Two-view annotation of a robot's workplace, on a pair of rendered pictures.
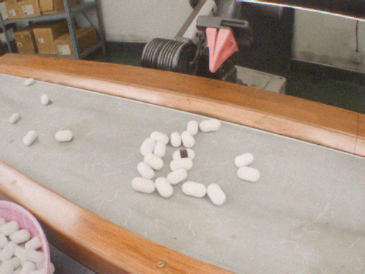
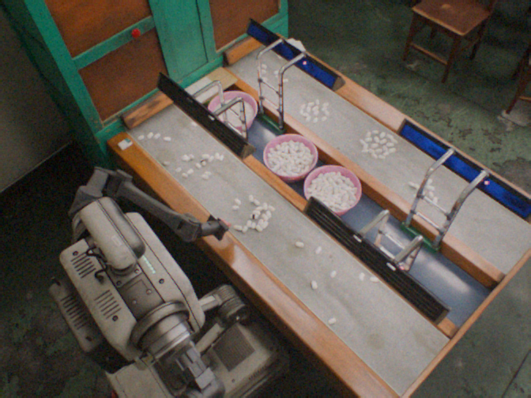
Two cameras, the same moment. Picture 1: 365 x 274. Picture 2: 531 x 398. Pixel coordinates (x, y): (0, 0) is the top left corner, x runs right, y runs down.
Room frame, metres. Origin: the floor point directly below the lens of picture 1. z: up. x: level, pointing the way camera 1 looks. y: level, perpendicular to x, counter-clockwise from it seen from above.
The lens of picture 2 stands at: (1.43, 0.43, 2.59)
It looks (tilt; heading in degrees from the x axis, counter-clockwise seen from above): 57 degrees down; 200
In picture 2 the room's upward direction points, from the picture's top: 5 degrees counter-clockwise
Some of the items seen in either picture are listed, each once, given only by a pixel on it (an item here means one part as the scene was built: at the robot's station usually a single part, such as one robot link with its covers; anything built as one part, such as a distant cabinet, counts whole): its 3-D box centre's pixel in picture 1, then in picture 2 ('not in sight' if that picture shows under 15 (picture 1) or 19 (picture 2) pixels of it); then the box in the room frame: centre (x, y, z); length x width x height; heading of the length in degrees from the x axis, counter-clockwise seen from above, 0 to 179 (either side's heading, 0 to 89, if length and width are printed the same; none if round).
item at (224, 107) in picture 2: not in sight; (221, 129); (0.05, -0.25, 0.90); 0.20 x 0.19 x 0.45; 59
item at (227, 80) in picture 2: not in sight; (206, 88); (-0.33, -0.49, 0.77); 0.33 x 0.15 x 0.01; 149
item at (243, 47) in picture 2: not in sight; (245, 46); (-0.65, -0.36, 0.83); 0.30 x 0.06 x 0.07; 149
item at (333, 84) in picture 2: not in sight; (292, 51); (-0.37, -0.01, 1.08); 0.62 x 0.08 x 0.07; 59
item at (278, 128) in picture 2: not in sight; (281, 88); (-0.30, -0.05, 0.90); 0.20 x 0.19 x 0.45; 59
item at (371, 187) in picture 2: not in sight; (337, 162); (-0.04, 0.30, 0.71); 1.81 x 0.05 x 0.11; 59
